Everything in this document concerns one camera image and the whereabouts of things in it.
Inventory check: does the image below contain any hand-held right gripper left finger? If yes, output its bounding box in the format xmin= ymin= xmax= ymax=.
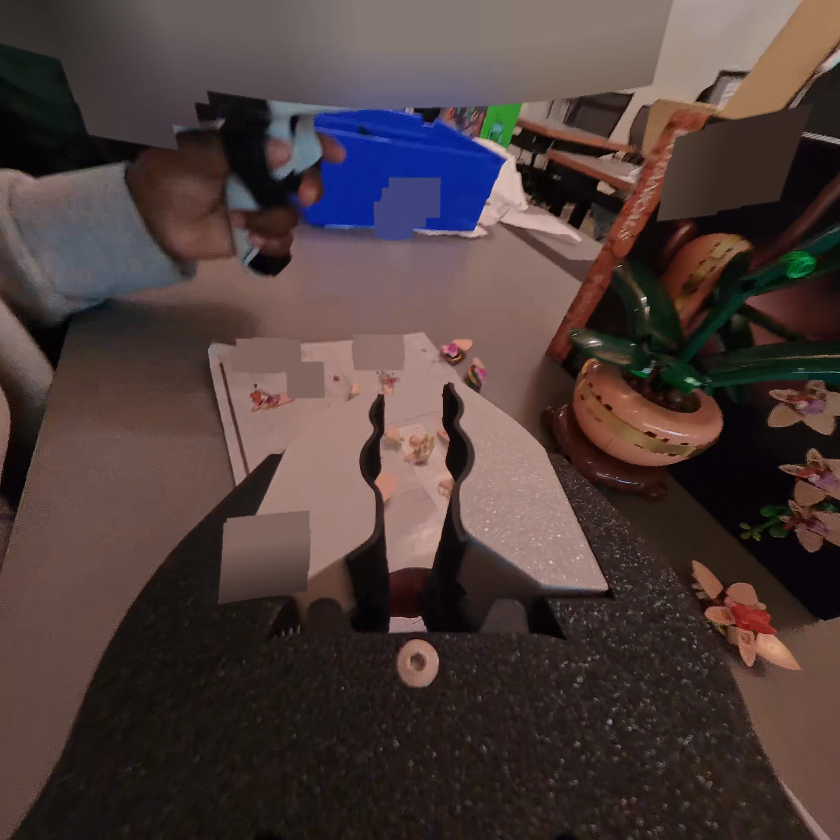
xmin=259 ymin=394 xmax=391 ymax=632

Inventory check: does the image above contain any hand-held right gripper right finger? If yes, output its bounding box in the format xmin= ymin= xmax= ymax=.
xmin=423 ymin=382 xmax=609 ymax=633

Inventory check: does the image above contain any person's left forearm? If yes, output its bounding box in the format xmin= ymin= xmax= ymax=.
xmin=0 ymin=164 xmax=198 ymax=326

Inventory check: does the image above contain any grey desk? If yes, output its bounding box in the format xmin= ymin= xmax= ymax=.
xmin=0 ymin=220 xmax=840 ymax=840

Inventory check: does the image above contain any person's left hand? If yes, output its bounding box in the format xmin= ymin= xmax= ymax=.
xmin=128 ymin=130 xmax=347 ymax=265

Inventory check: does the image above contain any open instruction booklet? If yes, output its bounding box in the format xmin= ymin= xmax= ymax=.
xmin=209 ymin=331 xmax=460 ymax=578

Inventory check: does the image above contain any blue plastic bin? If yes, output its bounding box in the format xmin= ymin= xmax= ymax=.
xmin=294 ymin=110 xmax=508 ymax=238

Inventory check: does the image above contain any toy brick orchid plant pot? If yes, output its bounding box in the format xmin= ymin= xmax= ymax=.
xmin=541 ymin=226 xmax=840 ymax=503

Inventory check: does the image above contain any red centred toy brick flower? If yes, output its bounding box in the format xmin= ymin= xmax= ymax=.
xmin=690 ymin=560 xmax=803 ymax=672

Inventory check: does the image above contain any green panel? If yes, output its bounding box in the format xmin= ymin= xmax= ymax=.
xmin=479 ymin=103 xmax=524 ymax=142

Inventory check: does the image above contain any white crumpled cloth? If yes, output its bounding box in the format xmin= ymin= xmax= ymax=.
xmin=420 ymin=156 xmax=585 ymax=245

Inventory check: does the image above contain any toy brick set box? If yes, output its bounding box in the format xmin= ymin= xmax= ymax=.
xmin=548 ymin=98 xmax=840 ymax=621

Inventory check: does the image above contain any person's pale clothing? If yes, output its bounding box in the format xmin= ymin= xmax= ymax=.
xmin=0 ymin=295 xmax=55 ymax=516

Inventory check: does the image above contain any wooden background table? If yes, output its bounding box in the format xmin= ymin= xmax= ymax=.
xmin=545 ymin=150 xmax=647 ymax=231
xmin=515 ymin=118 xmax=641 ymax=158

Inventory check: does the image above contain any black office chair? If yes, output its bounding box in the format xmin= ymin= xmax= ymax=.
xmin=564 ymin=92 xmax=636 ymax=142

